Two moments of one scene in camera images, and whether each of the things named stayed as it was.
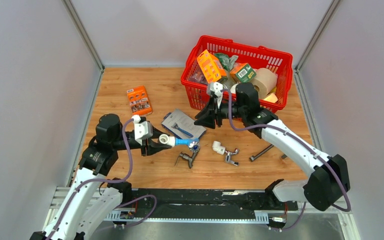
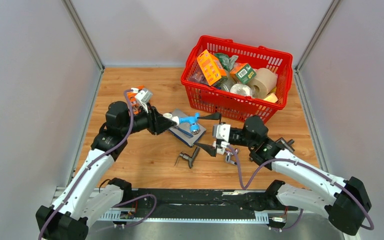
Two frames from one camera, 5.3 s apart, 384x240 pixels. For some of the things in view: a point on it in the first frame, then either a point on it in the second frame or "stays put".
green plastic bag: x=227 y=62 stays put
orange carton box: x=211 y=66 stays put
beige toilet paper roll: x=265 y=81 stays put
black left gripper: x=153 y=147 -> x=157 y=123
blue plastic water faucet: x=194 y=144 -> x=194 y=121
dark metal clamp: x=190 y=159 stays put
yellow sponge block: x=272 y=98 stays put
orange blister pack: x=139 y=102 stays put
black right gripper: x=206 y=117 -> x=209 y=149
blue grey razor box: x=181 y=125 stays put
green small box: x=243 y=73 stays put
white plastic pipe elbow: x=164 y=139 -> x=174 y=118
